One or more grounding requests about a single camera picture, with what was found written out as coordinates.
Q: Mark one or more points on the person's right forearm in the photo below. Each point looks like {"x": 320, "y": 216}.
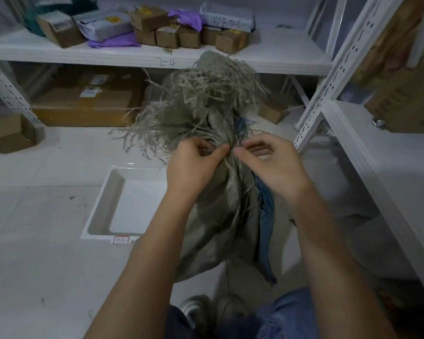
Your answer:
{"x": 335, "y": 271}

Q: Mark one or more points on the big brown cardboard box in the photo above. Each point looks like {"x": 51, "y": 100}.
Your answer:
{"x": 410, "y": 102}

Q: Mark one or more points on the white metal shelf rack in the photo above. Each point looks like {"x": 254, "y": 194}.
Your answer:
{"x": 392, "y": 165}
{"x": 275, "y": 52}

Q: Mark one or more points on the small shiny metal part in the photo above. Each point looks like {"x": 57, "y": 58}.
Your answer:
{"x": 379, "y": 123}

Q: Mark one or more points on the person's right hand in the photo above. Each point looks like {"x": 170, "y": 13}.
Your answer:
{"x": 279, "y": 169}

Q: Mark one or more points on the teal plastic bag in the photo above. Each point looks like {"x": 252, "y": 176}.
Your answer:
{"x": 70, "y": 4}

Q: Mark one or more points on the person's shoe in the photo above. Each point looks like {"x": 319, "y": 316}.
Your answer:
{"x": 231, "y": 308}
{"x": 194, "y": 310}

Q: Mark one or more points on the group of small cardboard boxes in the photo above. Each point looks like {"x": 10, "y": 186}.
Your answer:
{"x": 168, "y": 35}

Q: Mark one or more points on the person's left thumb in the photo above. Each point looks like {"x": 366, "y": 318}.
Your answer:
{"x": 217, "y": 155}

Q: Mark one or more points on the person's right thumb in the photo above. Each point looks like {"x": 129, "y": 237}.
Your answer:
{"x": 247, "y": 162}

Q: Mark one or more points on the cardboard box with white label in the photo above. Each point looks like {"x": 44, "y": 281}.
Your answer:
{"x": 60, "y": 29}

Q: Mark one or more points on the frayed blue woven sack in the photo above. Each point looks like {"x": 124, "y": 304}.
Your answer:
{"x": 266, "y": 215}

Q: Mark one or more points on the small brown cardboard box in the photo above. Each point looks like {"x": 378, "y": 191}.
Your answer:
{"x": 272, "y": 111}

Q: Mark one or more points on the large flat cardboard box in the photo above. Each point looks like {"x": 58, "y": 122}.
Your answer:
{"x": 88, "y": 105}

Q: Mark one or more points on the person's left hand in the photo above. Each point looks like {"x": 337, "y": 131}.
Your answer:
{"x": 189, "y": 172}

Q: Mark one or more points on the person's left shoe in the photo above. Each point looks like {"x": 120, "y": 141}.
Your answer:
{"x": 194, "y": 310}

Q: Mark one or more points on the purple mailer bag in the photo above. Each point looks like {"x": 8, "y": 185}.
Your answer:
{"x": 115, "y": 41}
{"x": 185, "y": 18}

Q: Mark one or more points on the frayed grey woven sack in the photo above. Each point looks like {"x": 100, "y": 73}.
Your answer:
{"x": 205, "y": 98}

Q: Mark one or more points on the grey mailer bag yellow label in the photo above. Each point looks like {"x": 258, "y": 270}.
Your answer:
{"x": 102, "y": 26}

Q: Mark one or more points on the open brown cardboard box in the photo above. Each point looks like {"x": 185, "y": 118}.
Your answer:
{"x": 12, "y": 135}

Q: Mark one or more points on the person's blue jeans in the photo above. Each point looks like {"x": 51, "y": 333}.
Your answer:
{"x": 286, "y": 317}

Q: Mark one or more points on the person's left forearm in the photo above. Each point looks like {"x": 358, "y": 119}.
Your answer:
{"x": 145, "y": 271}

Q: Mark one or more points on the white plastic tray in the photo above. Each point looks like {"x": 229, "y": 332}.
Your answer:
{"x": 134, "y": 204}

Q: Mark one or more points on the tan woven bag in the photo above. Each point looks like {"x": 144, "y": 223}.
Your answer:
{"x": 392, "y": 35}

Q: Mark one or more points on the person's right shoe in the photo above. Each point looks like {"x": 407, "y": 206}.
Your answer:
{"x": 231, "y": 308}

